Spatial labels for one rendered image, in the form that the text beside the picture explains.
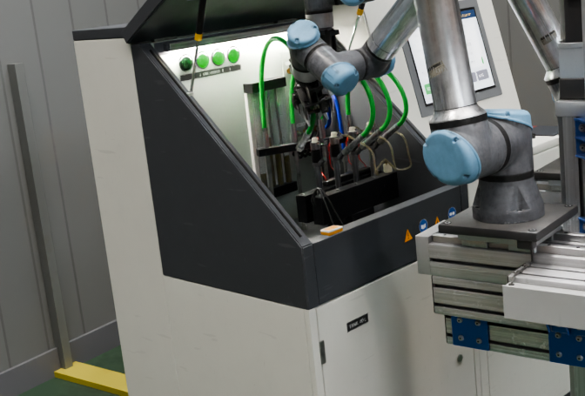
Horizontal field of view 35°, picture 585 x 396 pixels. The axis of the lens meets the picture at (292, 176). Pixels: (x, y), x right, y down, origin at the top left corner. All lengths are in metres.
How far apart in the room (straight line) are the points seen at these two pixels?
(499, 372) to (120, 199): 1.28
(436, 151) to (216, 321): 0.96
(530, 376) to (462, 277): 1.18
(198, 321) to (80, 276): 1.70
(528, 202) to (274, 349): 0.81
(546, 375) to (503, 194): 1.41
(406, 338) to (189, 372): 0.63
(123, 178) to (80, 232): 1.53
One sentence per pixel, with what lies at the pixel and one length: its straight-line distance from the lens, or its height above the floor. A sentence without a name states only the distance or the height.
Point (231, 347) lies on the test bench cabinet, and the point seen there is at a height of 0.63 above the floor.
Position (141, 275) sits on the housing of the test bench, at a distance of 2.78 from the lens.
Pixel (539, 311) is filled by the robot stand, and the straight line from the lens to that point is 1.86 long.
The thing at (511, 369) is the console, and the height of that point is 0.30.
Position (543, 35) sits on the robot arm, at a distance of 2.51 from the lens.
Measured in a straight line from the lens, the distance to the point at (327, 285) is 2.31.
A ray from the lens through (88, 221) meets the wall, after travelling 4.26.
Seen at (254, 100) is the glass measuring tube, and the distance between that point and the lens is 2.77.
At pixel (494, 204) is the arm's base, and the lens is 1.97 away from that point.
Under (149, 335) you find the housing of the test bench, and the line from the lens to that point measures 2.85.
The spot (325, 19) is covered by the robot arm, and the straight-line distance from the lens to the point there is 2.48.
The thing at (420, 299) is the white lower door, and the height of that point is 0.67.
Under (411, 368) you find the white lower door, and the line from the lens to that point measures 2.64.
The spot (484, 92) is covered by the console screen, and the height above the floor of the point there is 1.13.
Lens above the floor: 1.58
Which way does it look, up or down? 12 degrees down
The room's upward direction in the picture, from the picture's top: 6 degrees counter-clockwise
